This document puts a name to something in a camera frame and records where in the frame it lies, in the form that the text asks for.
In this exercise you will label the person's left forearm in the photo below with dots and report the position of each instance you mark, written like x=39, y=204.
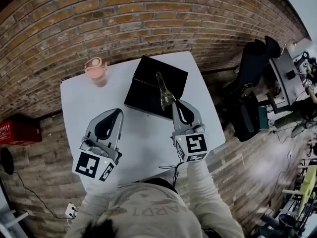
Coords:
x=100, y=192

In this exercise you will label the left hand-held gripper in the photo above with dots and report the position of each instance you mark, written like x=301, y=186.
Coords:
x=85, y=163

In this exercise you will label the white desk lamp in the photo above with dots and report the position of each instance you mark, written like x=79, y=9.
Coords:
x=290, y=46

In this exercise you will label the green storage box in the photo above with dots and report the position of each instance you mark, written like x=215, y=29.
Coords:
x=263, y=116

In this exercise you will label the yellow-green panel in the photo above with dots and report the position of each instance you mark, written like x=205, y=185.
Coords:
x=308, y=182

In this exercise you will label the small black box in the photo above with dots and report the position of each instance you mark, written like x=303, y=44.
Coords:
x=290, y=75

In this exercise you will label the black round stand base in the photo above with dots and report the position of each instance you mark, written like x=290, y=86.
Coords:
x=6, y=160

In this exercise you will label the white power strip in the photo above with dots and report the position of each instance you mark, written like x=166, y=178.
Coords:
x=71, y=211

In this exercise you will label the person's right forearm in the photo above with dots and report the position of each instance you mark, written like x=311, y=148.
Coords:
x=200, y=182

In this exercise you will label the person's torso beige sweatshirt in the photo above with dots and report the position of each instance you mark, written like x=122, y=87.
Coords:
x=148, y=207

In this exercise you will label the black office chair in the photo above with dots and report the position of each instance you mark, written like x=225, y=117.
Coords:
x=252, y=66

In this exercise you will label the white floor socket strip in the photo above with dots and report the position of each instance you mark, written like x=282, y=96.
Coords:
x=289, y=154

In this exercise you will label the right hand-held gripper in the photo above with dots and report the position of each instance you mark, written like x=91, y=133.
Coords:
x=195, y=145

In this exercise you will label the red plastic crate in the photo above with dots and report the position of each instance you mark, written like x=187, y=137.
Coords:
x=17, y=133

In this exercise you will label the pink drinking bottle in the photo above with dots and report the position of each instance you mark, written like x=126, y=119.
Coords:
x=97, y=73

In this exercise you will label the clear glass piece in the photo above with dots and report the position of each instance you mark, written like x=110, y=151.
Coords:
x=164, y=93

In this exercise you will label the dark grey desk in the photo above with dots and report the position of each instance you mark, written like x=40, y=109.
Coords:
x=282, y=83

